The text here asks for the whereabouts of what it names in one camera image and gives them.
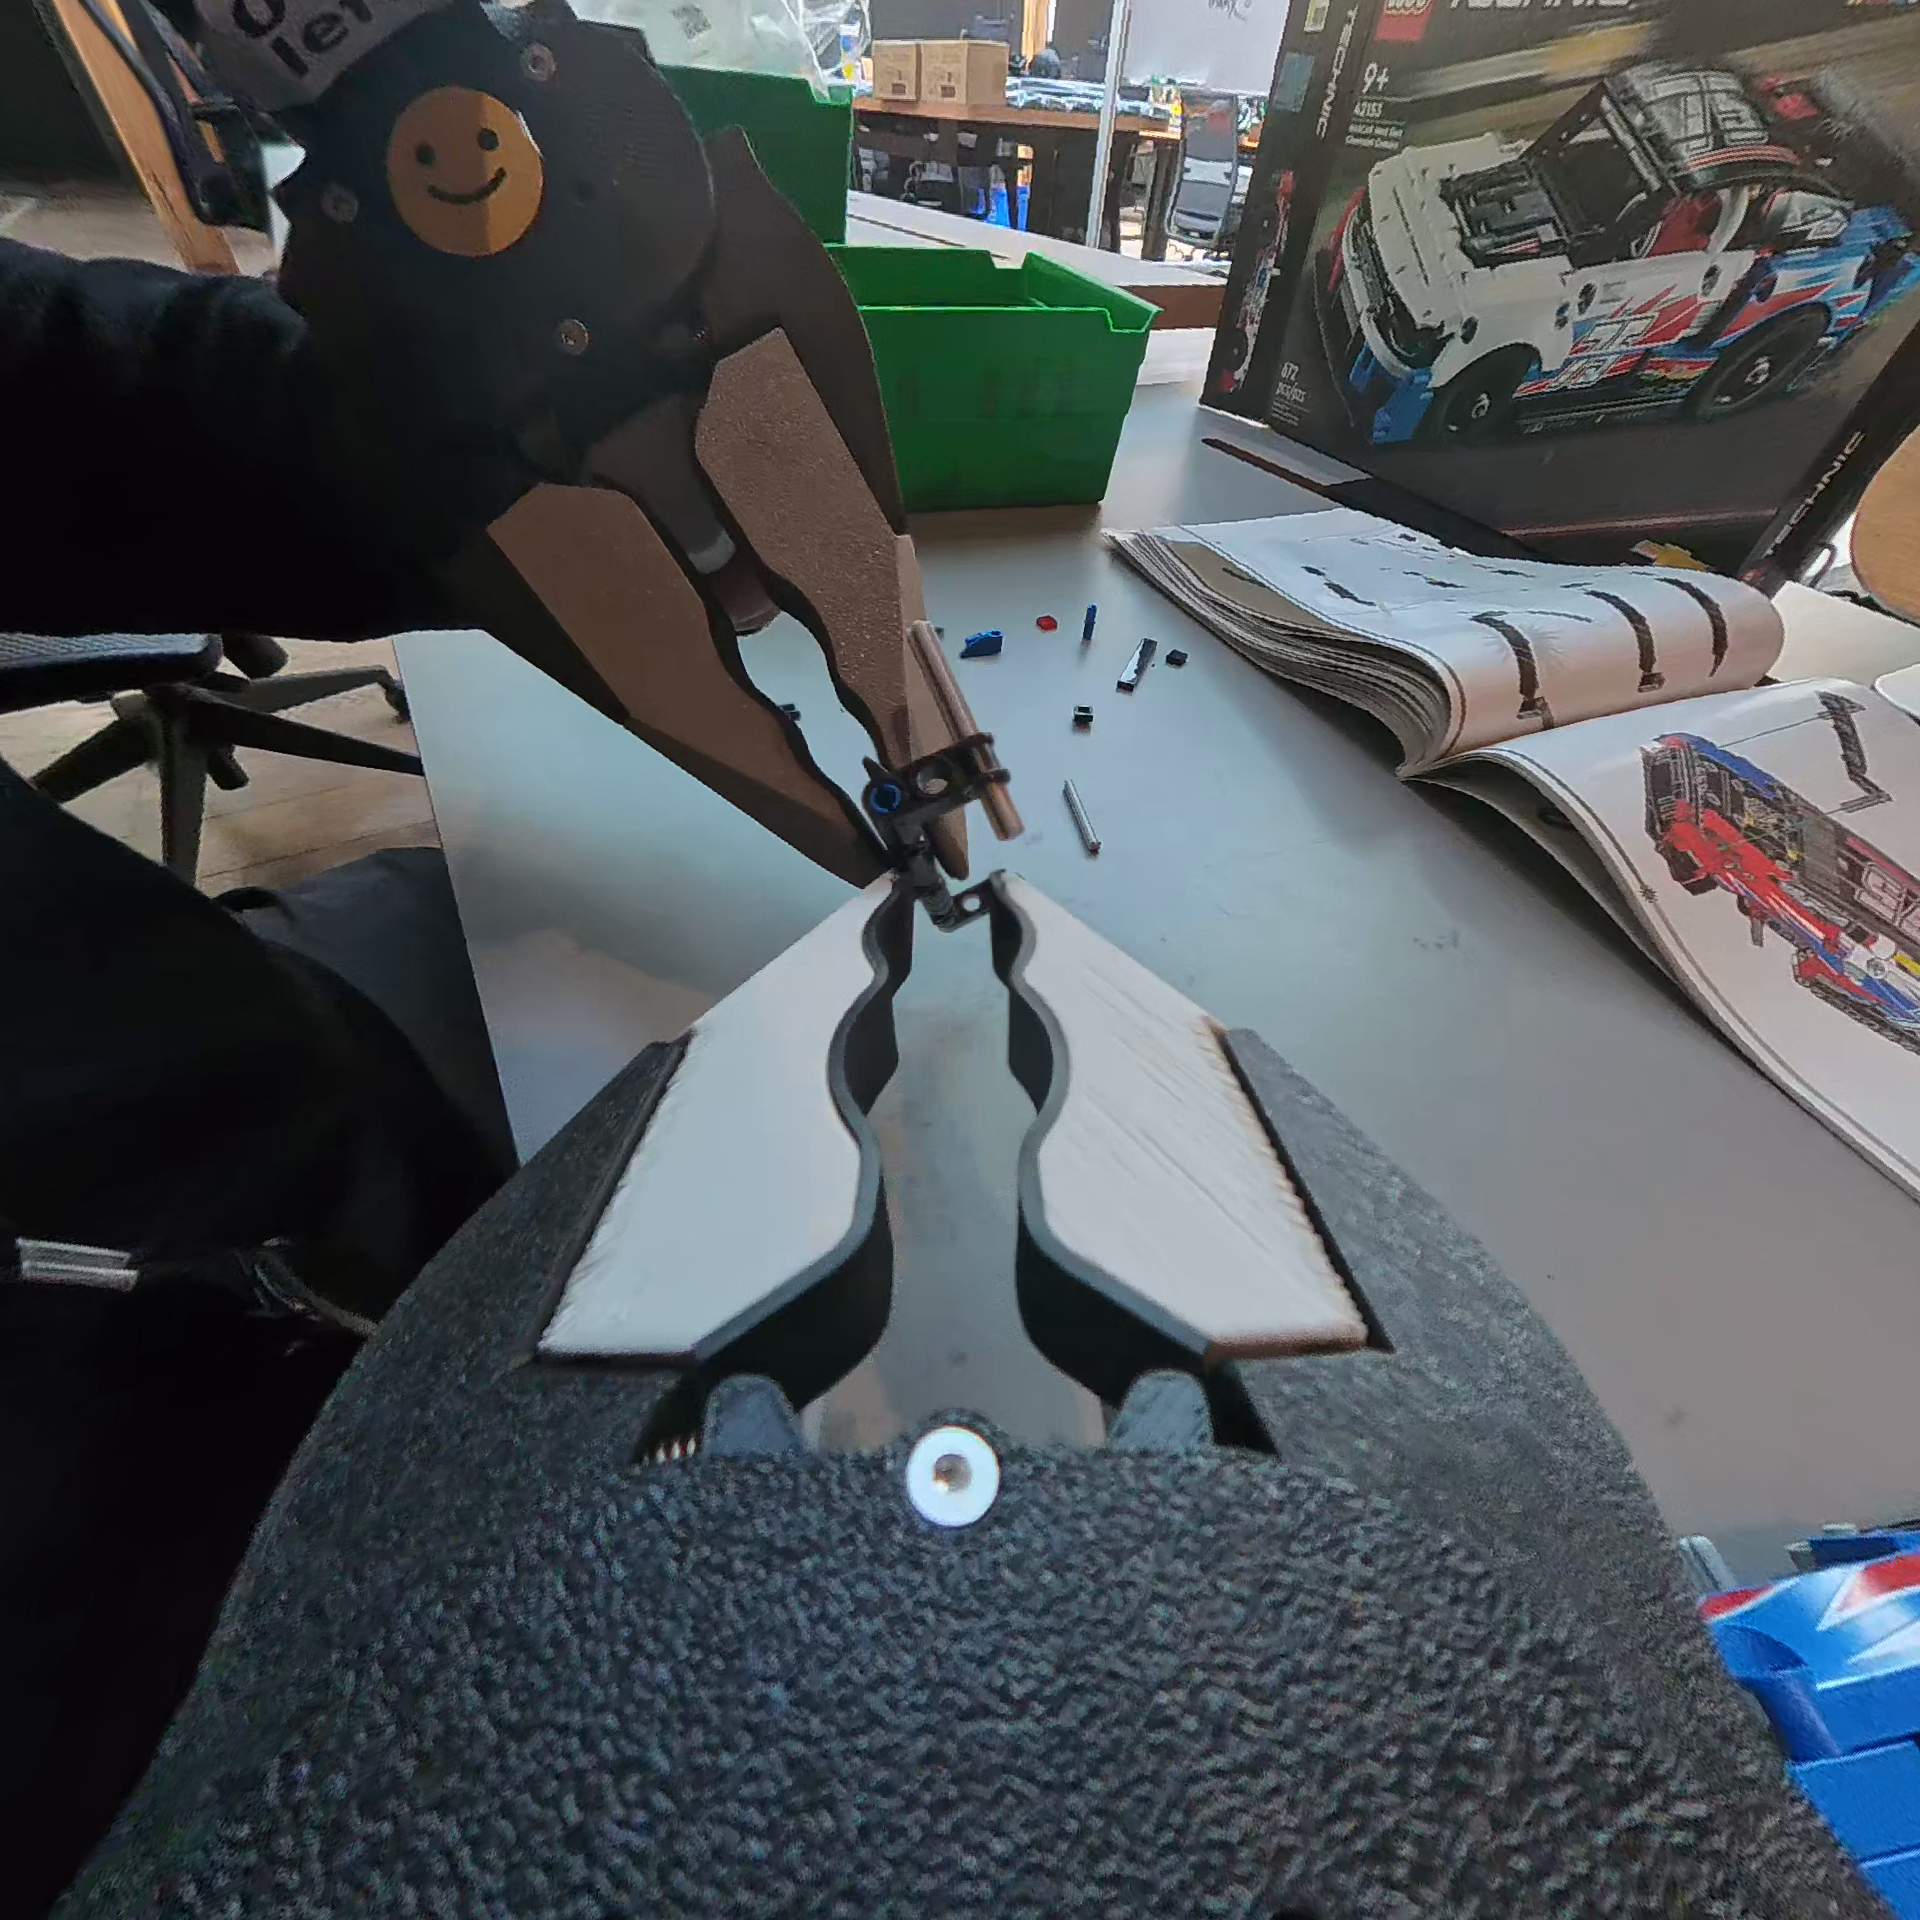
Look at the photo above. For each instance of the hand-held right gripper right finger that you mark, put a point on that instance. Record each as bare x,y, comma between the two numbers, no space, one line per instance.
1185,1201

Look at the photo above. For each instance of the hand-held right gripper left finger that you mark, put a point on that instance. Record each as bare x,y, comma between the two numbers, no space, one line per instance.
720,1201

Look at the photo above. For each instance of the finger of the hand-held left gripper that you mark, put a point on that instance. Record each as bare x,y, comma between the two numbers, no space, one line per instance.
810,495
660,644

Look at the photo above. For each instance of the black hinge plate brick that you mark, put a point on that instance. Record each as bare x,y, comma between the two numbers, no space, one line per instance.
939,773
939,885

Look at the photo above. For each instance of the person's left forearm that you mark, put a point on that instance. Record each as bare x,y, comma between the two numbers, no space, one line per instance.
150,451

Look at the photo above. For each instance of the grey desk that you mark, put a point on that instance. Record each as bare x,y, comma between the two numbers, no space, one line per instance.
1351,975

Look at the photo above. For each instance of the green storage bin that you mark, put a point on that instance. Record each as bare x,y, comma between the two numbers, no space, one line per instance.
975,391

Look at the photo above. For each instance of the long black tile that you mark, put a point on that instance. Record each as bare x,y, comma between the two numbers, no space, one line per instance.
1136,663

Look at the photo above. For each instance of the wooden background table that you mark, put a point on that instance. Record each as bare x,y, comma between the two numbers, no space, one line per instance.
975,117

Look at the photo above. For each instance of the brown wooden plank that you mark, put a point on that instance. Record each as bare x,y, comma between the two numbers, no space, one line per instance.
112,60

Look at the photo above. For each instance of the open instruction booklet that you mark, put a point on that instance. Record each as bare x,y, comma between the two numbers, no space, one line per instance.
1351,600

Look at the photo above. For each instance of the black office chair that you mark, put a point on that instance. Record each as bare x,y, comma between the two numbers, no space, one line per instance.
104,656

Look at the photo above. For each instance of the black badge reel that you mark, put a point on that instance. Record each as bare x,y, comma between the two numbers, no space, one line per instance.
75,1268

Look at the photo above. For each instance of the black toy car set box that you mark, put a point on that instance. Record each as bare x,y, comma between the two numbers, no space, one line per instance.
1500,224

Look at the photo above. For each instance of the partly built toy car model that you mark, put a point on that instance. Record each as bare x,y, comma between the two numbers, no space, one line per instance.
1830,1681

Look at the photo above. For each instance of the wooden document stand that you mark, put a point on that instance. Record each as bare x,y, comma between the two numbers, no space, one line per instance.
1898,524

